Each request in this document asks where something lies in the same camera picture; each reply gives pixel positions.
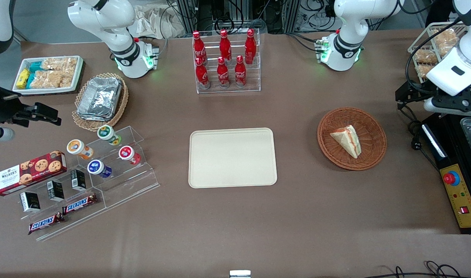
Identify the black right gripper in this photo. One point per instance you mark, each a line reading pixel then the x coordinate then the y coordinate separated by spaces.
pixel 4 108

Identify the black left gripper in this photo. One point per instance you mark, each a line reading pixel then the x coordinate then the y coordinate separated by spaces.
pixel 417 90

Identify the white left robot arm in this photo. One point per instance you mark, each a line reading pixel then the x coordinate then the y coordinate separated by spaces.
pixel 349 23

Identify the light oval wicker basket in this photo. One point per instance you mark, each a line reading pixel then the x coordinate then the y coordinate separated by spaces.
pixel 82 123

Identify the brown round wicker basket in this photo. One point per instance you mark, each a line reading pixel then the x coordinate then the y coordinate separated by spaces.
pixel 370 127

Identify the white rectangular snack tray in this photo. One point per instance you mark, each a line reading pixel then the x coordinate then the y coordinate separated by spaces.
pixel 80 67

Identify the aluminium foil tray stack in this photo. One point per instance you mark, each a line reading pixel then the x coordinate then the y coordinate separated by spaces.
pixel 100 98

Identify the wrapped triangle sandwich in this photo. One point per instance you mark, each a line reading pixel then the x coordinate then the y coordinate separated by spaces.
pixel 349 141

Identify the beige plastic tray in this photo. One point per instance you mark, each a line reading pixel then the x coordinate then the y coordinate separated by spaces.
pixel 231 158

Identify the brown snack packet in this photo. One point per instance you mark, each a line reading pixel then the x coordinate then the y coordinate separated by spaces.
pixel 446 40
pixel 424 70
pixel 426 56

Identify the teal snack packet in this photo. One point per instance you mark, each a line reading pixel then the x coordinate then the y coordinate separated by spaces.
pixel 30 80
pixel 36 66

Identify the yellow snack packet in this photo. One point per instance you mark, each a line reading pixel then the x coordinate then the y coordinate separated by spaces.
pixel 22 78

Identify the clear rice cracker packet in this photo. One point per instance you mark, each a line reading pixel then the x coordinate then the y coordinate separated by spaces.
pixel 59 63
pixel 51 79

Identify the orange lid gum jar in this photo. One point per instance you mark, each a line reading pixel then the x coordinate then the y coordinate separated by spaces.
pixel 75 147

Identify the red tartan cookie box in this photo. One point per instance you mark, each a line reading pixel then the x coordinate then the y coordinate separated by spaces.
pixel 26 173

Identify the green lid gum jar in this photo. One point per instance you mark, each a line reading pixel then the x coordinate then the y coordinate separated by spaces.
pixel 106 132

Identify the small black box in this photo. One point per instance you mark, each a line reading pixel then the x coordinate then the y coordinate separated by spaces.
pixel 30 201
pixel 56 190
pixel 79 180

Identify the blue lid gum jar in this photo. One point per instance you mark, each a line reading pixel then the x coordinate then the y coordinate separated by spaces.
pixel 96 167

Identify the brown Snickers bar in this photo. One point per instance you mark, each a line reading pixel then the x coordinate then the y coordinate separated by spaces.
pixel 46 223
pixel 80 204

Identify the red lid gum jar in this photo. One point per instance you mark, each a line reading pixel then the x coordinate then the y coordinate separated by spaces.
pixel 126 153

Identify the black and yellow control box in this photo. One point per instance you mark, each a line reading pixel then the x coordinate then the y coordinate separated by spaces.
pixel 461 200

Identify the clear acrylic stepped stand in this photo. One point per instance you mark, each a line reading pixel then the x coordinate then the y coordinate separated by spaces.
pixel 131 185

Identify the crumpled beige bag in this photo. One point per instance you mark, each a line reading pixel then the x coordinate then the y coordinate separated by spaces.
pixel 154 21

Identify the clear acrylic bottle rack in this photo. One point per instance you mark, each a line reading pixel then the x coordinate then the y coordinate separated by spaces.
pixel 254 77

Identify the red cola bottle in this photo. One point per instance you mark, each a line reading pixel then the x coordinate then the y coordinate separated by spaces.
pixel 202 75
pixel 225 46
pixel 198 46
pixel 240 73
pixel 250 47
pixel 223 74

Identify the black equipment rack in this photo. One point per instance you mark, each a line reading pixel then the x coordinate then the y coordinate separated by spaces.
pixel 239 13

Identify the small white box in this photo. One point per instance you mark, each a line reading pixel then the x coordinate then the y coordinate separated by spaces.
pixel 240 274

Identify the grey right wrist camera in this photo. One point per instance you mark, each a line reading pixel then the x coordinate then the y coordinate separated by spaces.
pixel 1 134

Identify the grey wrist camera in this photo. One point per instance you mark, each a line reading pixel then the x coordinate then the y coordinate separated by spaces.
pixel 451 109
pixel 1 134

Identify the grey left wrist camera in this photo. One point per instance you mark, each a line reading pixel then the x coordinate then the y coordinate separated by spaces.
pixel 451 109

